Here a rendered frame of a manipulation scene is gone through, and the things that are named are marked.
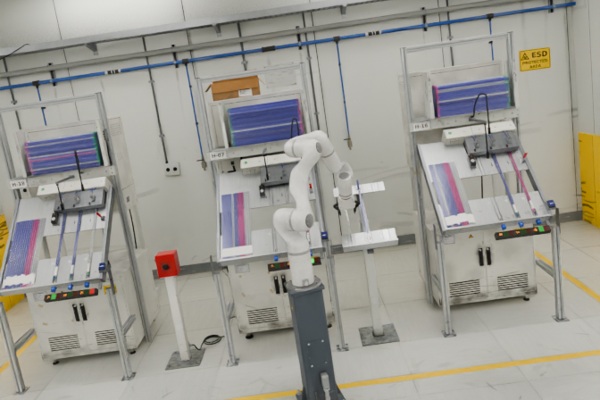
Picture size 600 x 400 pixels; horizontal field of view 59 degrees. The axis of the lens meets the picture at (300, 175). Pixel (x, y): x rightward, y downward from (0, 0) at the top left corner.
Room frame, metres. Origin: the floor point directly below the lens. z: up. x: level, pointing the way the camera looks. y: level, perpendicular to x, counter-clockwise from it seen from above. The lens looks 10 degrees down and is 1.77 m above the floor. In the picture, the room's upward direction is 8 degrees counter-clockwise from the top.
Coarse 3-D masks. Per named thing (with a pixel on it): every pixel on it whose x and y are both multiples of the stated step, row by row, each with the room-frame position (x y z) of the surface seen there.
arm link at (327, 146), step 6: (312, 132) 2.91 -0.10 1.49; (318, 132) 2.92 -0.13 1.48; (294, 138) 2.89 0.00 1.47; (300, 138) 2.90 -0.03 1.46; (318, 138) 2.90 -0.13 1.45; (324, 138) 2.92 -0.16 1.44; (288, 144) 2.84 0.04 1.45; (324, 144) 2.92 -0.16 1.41; (330, 144) 2.96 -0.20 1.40; (288, 150) 2.83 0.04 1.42; (324, 150) 2.94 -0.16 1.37; (330, 150) 2.96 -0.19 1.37; (294, 156) 2.84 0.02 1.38
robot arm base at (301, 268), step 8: (288, 256) 2.68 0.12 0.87; (296, 256) 2.65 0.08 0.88; (304, 256) 2.65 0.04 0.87; (296, 264) 2.65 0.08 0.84; (304, 264) 2.65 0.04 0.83; (296, 272) 2.65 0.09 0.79; (304, 272) 2.65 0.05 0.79; (312, 272) 2.69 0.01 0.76; (296, 280) 2.66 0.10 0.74; (304, 280) 2.64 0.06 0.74; (312, 280) 2.68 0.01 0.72; (320, 280) 2.70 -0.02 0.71; (288, 288) 2.66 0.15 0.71; (296, 288) 2.63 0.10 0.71; (304, 288) 2.62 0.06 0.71; (312, 288) 2.62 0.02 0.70
